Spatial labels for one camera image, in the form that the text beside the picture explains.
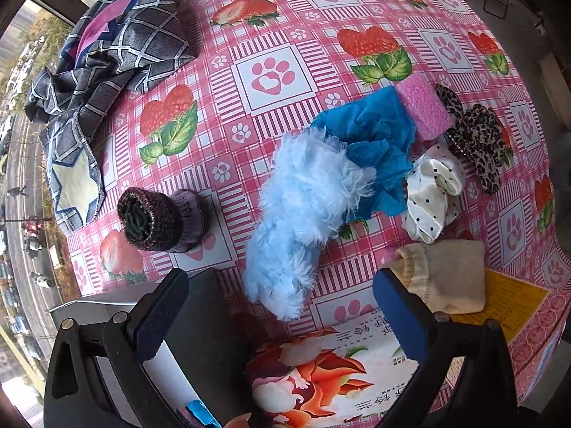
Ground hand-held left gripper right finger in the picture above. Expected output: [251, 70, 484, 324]
[372, 269, 519, 428]

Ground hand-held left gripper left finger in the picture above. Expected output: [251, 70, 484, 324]
[44, 269, 190, 428]

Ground grey box with white inside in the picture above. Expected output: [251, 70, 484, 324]
[49, 270, 255, 428]

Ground beige sock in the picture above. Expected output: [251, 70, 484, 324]
[395, 240, 487, 315]

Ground dark purple knitted sock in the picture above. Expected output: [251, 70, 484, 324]
[117, 186, 210, 255]

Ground white polka dot scrunchie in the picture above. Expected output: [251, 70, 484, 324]
[401, 143, 467, 245]

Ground light blue fluffy cloth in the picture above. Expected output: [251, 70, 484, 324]
[242, 128, 378, 321]

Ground leopard print scrunchie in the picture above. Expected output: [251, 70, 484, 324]
[435, 84, 508, 195]

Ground blue nonwoven cloth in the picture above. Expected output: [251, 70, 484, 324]
[311, 86, 418, 224]

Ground pink sponge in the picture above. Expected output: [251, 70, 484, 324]
[395, 72, 455, 142]

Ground floral printed packet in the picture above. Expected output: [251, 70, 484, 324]
[245, 307, 429, 428]

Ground pink and yellow carton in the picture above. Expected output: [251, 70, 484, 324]
[448, 269, 551, 348]

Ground grey checked star cloth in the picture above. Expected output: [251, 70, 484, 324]
[24, 0, 199, 233]

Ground pink strawberry tablecloth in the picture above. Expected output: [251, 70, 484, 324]
[58, 0, 571, 415]

